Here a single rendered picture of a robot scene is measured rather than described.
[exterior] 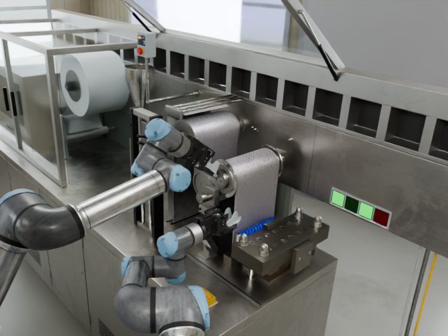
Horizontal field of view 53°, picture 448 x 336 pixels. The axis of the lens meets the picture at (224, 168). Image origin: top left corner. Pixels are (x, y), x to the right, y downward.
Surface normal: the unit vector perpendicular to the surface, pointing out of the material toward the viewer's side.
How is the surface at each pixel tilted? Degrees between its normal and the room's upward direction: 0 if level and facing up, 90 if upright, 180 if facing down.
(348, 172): 90
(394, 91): 90
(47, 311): 0
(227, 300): 0
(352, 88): 90
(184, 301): 25
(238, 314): 0
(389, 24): 90
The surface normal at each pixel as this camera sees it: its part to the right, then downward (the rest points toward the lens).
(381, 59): -0.55, 0.31
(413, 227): -0.73, 0.25
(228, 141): 0.68, 0.35
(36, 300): 0.04, -0.91
